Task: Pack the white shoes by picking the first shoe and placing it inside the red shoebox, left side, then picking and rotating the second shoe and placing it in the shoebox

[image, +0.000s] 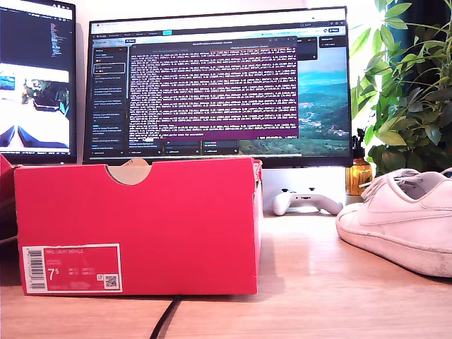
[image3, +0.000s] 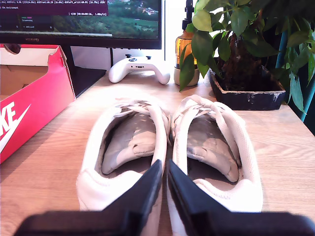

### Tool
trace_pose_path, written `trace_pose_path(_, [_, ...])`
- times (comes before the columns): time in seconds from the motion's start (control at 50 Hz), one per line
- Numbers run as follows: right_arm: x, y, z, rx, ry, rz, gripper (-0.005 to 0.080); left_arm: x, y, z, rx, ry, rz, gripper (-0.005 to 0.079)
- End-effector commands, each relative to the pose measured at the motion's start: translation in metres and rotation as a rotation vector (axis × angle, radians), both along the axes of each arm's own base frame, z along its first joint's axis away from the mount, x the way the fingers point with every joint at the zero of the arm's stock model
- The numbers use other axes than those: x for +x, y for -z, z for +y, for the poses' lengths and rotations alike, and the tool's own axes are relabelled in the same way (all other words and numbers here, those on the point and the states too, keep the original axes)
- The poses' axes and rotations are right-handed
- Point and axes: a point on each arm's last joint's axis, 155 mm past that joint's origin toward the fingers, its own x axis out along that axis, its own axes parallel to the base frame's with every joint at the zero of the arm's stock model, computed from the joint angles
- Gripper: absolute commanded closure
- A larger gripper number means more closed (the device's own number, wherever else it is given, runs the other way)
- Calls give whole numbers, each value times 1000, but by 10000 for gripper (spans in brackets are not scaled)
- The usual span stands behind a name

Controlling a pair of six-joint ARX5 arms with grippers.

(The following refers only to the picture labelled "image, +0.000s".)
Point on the amber pump bottle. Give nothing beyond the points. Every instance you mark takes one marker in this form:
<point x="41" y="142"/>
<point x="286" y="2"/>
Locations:
<point x="358" y="176"/>

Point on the small dark computer monitor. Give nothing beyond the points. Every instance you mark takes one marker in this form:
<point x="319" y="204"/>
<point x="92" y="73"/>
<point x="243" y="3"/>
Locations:
<point x="39" y="53"/>

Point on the red cardboard shoebox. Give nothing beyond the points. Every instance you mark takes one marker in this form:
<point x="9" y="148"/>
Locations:
<point x="159" y="229"/>

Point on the white game controller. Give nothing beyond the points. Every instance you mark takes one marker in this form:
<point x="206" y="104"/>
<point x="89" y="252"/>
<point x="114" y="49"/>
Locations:
<point x="300" y="203"/>

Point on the white leather sneaker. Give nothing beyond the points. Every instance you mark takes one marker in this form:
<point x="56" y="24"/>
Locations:
<point x="399" y="226"/>

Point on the large wide computer monitor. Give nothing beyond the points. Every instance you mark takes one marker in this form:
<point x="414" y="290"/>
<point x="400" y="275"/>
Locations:
<point x="212" y="88"/>

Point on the green leafy houseplant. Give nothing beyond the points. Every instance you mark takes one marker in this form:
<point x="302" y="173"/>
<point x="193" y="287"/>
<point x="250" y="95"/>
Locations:
<point x="406" y="106"/>

